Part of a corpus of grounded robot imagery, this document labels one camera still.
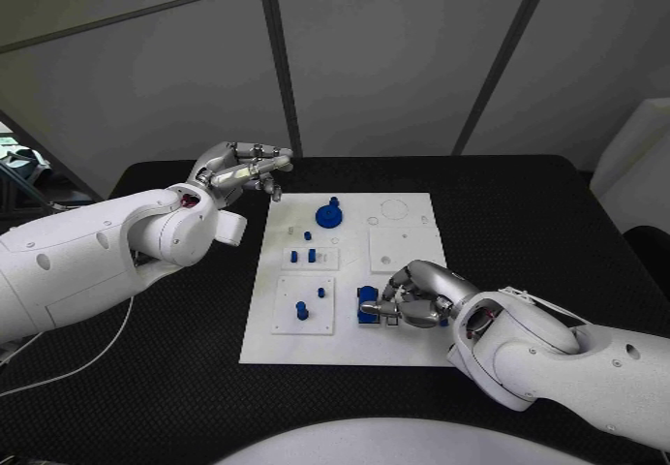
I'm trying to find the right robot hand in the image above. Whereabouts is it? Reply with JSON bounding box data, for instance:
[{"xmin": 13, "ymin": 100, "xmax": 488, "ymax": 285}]
[{"xmin": 359, "ymin": 259, "xmax": 481, "ymax": 329}]

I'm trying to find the blue gear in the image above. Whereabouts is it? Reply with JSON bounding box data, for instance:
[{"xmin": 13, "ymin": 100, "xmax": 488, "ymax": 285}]
[{"xmin": 314, "ymin": 196, "xmax": 346, "ymax": 230}]

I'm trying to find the white cable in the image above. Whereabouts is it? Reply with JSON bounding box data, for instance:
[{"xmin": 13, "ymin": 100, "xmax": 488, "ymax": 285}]
[
  {"xmin": 497, "ymin": 286, "xmax": 596, "ymax": 326},
  {"xmin": 0, "ymin": 295, "xmax": 135, "ymax": 398}
]

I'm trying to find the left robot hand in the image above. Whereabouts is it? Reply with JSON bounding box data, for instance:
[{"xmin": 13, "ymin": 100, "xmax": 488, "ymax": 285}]
[{"xmin": 186, "ymin": 140, "xmax": 294, "ymax": 210}]

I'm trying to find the white task board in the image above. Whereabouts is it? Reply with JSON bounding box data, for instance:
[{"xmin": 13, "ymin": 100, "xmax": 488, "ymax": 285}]
[{"xmin": 239, "ymin": 192, "xmax": 458, "ymax": 367}]

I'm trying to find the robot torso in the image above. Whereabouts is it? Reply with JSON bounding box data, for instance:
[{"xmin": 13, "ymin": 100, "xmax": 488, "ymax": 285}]
[{"xmin": 213, "ymin": 417, "xmax": 599, "ymax": 465}]

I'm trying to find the blue block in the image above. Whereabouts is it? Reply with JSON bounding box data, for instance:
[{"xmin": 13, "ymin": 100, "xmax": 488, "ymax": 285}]
[{"xmin": 356, "ymin": 285, "xmax": 380, "ymax": 326}]

